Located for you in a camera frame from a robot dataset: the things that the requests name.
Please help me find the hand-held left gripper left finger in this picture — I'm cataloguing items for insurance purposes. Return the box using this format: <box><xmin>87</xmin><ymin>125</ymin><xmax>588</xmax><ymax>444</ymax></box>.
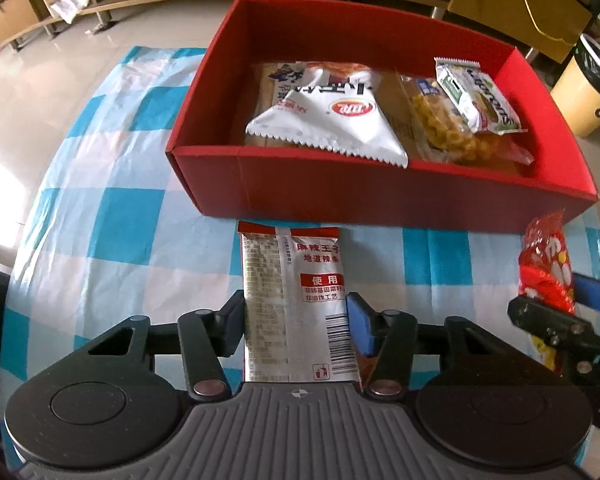
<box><xmin>82</xmin><ymin>292</ymin><xmax>246</xmax><ymax>403</ymax></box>

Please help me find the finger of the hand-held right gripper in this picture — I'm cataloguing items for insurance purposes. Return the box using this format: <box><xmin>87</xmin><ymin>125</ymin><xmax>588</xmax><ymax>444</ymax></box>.
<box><xmin>573</xmin><ymin>272</ymin><xmax>600</xmax><ymax>311</ymax></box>
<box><xmin>507</xmin><ymin>296</ymin><xmax>600</xmax><ymax>361</ymax></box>

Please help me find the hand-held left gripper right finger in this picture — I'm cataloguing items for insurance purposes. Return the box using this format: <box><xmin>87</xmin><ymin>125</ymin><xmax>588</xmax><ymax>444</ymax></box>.
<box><xmin>346</xmin><ymin>294</ymin><xmax>511</xmax><ymax>401</ymax></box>

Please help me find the red snack bag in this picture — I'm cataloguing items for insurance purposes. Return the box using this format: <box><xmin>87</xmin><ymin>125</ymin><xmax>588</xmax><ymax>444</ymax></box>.
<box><xmin>517</xmin><ymin>208</ymin><xmax>578</xmax><ymax>376</ymax></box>

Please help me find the red white spicy strip packet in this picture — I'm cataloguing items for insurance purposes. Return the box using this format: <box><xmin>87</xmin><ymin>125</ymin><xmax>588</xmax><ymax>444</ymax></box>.
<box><xmin>237</xmin><ymin>220</ymin><xmax>363</xmax><ymax>386</ymax></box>

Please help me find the red cardboard box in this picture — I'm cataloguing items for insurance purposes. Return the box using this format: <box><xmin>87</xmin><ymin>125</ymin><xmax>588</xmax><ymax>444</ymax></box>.
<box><xmin>165</xmin><ymin>0</ymin><xmax>600</xmax><ymax>235</ymax></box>

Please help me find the white zigzag-edged snack packet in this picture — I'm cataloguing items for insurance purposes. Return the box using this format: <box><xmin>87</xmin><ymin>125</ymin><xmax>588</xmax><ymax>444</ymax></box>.
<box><xmin>245</xmin><ymin>62</ymin><xmax>410</xmax><ymax>168</ymax></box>

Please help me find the clear corn puff packet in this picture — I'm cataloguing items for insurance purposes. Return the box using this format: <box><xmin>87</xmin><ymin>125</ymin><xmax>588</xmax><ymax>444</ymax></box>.
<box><xmin>400</xmin><ymin>75</ymin><xmax>536</xmax><ymax>166</ymax></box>

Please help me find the white green snack packet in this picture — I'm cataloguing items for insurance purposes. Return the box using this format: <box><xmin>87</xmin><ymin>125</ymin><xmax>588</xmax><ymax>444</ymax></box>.
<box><xmin>434</xmin><ymin>56</ymin><xmax>528</xmax><ymax>136</ymax></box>

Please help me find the yellow toast bread packet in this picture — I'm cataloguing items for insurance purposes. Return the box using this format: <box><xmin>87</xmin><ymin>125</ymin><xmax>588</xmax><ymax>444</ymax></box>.
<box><xmin>244</xmin><ymin>62</ymin><xmax>416</xmax><ymax>156</ymax></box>

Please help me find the blue white checkered tablecloth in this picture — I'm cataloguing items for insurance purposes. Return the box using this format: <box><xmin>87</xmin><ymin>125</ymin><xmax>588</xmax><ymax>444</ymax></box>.
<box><xmin>0</xmin><ymin>46</ymin><xmax>600</xmax><ymax>461</ymax></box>

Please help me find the yellow trash bin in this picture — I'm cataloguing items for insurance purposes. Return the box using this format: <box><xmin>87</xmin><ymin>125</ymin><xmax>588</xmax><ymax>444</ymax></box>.
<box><xmin>550</xmin><ymin>34</ymin><xmax>600</xmax><ymax>138</ymax></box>

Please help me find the wooden TV cabinet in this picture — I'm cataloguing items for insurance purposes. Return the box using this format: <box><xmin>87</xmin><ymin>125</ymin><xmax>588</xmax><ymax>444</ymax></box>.
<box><xmin>0</xmin><ymin>0</ymin><xmax>593</xmax><ymax>66</ymax></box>

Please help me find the torn cardboard box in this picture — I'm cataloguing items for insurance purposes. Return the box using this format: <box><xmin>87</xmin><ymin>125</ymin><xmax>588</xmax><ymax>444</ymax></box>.
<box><xmin>44</xmin><ymin>0</ymin><xmax>88</xmax><ymax>23</ymax></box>

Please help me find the yellow cable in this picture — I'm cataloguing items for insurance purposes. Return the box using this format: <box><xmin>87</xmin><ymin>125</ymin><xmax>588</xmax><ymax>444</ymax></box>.
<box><xmin>512</xmin><ymin>0</ymin><xmax>581</xmax><ymax>43</ymax></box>

